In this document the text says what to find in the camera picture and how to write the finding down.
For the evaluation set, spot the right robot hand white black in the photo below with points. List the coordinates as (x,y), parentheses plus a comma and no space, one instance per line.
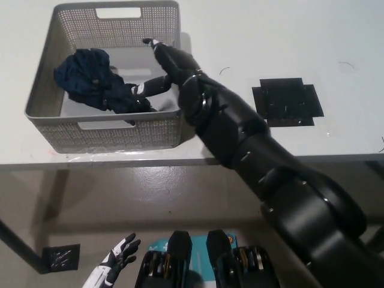
(177,63)

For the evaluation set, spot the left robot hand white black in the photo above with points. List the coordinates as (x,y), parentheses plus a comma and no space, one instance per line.
(121,252)

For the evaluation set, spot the navy blue umbrella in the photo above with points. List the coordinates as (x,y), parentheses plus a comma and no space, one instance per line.
(87,72)

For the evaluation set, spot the black tape floor mark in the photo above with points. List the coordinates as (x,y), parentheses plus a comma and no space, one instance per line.
(61,258)

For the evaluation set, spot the clear adhesive tape strip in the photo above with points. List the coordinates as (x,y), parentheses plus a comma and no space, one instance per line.
(105,156)

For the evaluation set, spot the black metal table leg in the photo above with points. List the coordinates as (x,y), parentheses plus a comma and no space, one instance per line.
(21,244)

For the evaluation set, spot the black tape patch on table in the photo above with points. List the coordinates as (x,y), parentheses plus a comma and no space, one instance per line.
(285,102)

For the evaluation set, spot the grey perforated plastic basket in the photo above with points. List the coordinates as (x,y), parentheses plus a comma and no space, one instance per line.
(42,90)

